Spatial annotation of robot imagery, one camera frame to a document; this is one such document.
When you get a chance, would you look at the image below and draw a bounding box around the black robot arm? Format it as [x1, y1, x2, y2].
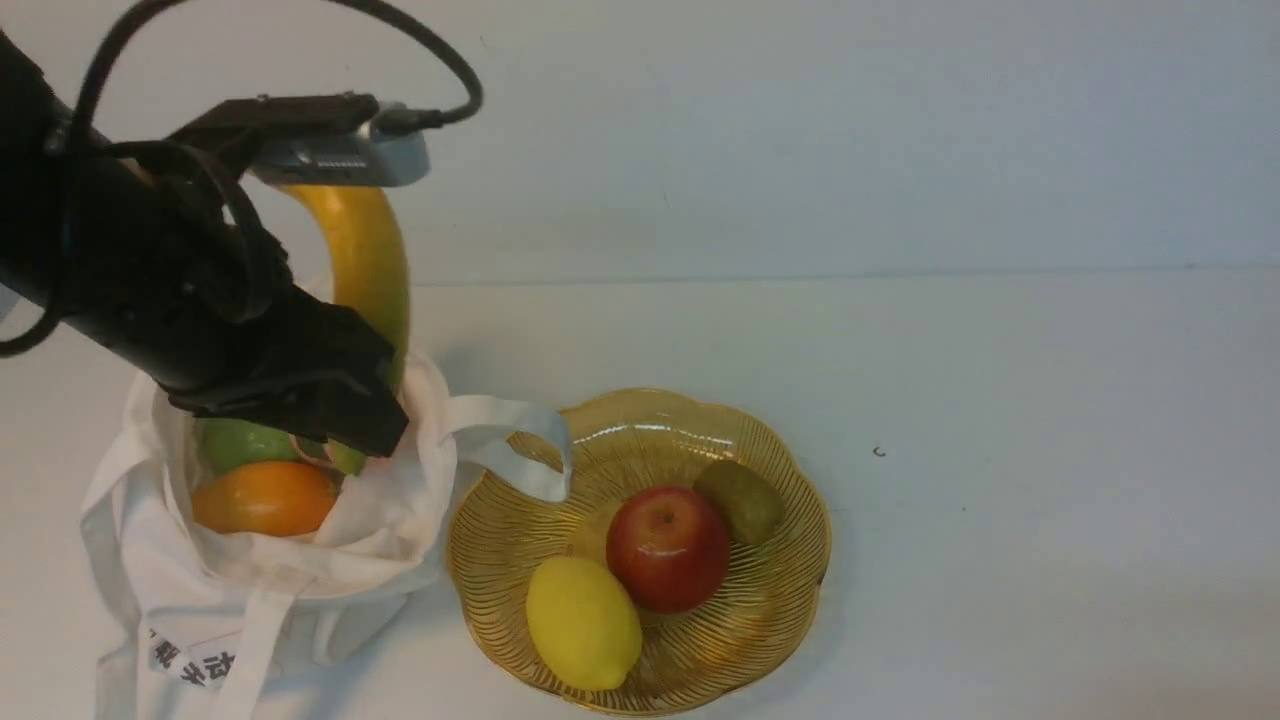
[1, 38, 408, 457]

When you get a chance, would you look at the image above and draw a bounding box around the green-brown kiwi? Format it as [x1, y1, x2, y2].
[692, 460, 785, 546]

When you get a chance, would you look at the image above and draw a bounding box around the orange mango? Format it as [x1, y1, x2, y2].
[191, 461, 339, 537]

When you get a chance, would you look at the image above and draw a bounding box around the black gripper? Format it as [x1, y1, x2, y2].
[64, 141, 408, 457]

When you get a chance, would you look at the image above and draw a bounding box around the yellow banana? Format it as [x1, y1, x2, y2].
[280, 184, 410, 480]

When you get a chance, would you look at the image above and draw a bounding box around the amber glass fruit plate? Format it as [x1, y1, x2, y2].
[448, 388, 832, 717]

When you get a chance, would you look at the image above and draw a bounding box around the red apple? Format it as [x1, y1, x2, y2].
[605, 486, 731, 615]

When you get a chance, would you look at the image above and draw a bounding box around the white cloth tote bag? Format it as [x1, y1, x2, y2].
[79, 357, 573, 719]

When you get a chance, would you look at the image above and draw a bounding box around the yellow lemon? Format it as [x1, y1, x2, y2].
[526, 556, 643, 692]

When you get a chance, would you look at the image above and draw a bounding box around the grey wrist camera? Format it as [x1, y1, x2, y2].
[169, 92, 430, 188]

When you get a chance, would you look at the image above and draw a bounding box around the green fruit in bag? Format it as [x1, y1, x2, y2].
[195, 418, 300, 477]

